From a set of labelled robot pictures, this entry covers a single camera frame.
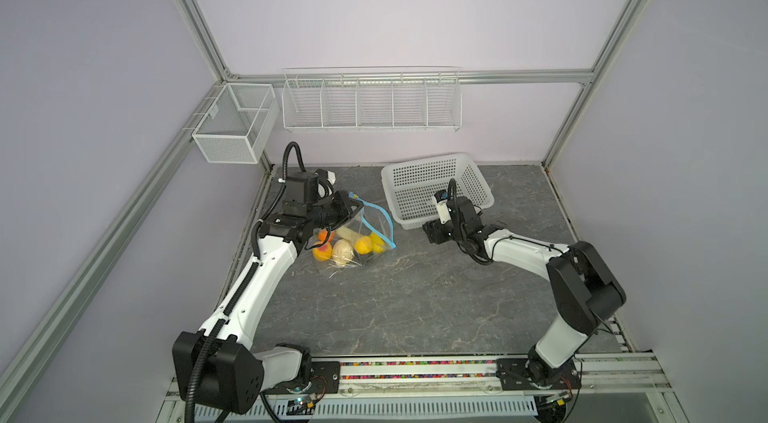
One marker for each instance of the white perforated plastic basket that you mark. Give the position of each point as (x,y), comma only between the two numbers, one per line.
(409,187)

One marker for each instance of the white toy cucumber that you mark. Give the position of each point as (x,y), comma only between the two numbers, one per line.
(348,234)

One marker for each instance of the white mesh wall box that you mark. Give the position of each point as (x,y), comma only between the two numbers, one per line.
(237,124)

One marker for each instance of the orange toy carrot piece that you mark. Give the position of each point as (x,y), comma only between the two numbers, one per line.
(325,236)

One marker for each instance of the yellow red toy peach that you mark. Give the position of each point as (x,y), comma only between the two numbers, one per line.
(323,253)

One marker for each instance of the yellow toy lemon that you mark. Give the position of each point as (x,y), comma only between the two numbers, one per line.
(364,245)

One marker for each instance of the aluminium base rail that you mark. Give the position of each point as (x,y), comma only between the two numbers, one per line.
(444,388)

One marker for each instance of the beige toy potato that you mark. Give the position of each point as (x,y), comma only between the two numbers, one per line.
(343,253)

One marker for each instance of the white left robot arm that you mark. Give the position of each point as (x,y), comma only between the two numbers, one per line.
(216,366)

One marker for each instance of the white wire wall rack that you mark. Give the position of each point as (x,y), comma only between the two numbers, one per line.
(372,99)

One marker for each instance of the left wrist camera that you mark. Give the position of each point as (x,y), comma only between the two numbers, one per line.
(308,187)

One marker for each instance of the yellow toy corn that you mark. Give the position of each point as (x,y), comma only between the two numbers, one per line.
(378,244)

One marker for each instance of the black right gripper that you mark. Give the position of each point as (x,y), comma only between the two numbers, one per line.
(433,230)

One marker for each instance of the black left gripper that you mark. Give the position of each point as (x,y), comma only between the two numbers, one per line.
(343,200)

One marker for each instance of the clear zip top bag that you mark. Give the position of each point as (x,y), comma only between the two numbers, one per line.
(368,218)

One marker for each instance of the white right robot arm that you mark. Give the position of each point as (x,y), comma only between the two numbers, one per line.
(585,290)

